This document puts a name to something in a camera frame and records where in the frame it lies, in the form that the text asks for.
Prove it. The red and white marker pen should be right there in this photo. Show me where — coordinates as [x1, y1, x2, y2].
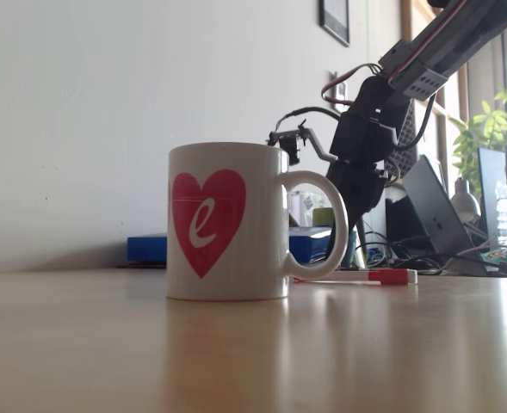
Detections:
[294, 268, 418, 287]

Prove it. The green cup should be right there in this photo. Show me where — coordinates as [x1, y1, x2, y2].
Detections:
[312, 207, 336, 227]

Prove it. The honeycomb pattern panel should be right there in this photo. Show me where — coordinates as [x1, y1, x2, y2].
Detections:
[384, 101, 418, 182]

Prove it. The black box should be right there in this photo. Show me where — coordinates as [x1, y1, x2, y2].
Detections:
[385, 195, 430, 259]

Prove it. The white and teal card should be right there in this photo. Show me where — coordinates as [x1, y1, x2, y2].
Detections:
[350, 219, 368, 270]

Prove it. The clear plastic container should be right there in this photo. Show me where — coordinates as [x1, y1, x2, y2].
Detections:
[288, 191, 330, 227]

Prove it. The grey laptop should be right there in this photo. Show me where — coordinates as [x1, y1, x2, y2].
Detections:
[401, 154, 489, 276]

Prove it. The white desk lamp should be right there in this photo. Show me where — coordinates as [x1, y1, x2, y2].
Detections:
[450, 176, 482, 225]

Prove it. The green potted plant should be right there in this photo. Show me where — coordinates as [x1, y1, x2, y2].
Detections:
[450, 88, 507, 194]

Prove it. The black monitor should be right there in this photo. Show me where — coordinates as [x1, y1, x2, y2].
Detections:
[476, 146, 507, 249]

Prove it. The clear plastic bottle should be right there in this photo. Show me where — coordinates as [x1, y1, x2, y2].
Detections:
[496, 180, 507, 249]

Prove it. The colourful packet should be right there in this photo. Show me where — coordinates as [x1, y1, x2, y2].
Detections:
[481, 247, 507, 264]

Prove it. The white mug with red heart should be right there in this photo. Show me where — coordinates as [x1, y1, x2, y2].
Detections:
[165, 141, 349, 302]

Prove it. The blue folder box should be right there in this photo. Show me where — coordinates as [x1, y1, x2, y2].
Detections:
[127, 227, 338, 263]

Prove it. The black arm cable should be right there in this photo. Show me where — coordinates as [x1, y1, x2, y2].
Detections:
[390, 92, 437, 151]

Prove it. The red and white servo cable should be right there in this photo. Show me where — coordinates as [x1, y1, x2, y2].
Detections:
[320, 62, 384, 109]

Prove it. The black camera cable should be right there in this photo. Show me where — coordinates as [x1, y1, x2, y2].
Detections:
[272, 105, 343, 139]

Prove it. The black desk cable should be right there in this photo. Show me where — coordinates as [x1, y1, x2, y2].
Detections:
[356, 231, 452, 276]

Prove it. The black picture frame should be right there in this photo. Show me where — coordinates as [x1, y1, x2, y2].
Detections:
[318, 0, 351, 47]

